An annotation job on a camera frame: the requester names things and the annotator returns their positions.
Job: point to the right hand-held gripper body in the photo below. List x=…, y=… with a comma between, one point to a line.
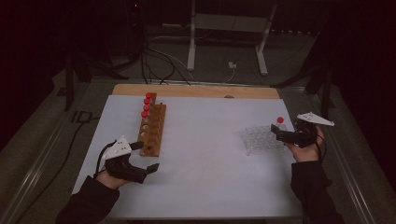
x=303, y=135

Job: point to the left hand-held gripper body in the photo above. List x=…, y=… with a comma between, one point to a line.
x=116, y=151

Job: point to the clear acrylic test tube rack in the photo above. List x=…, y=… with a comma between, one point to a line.
x=258, y=141

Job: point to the wooden test tube rack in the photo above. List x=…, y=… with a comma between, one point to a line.
x=157, y=130

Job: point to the person's right hand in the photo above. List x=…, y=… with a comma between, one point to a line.
x=306, y=154

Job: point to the person's left hand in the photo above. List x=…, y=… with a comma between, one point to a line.
x=113, y=182

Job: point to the black stand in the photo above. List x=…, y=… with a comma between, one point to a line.
x=69, y=90
x=326, y=96

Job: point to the white table mat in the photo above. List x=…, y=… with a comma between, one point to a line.
x=202, y=161

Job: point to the white plug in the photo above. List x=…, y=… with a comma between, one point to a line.
x=232, y=65

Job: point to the grey metal stand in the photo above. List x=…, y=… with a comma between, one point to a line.
x=191, y=46

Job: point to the aluminium frame rail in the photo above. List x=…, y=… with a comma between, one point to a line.
x=29, y=183
x=353, y=186

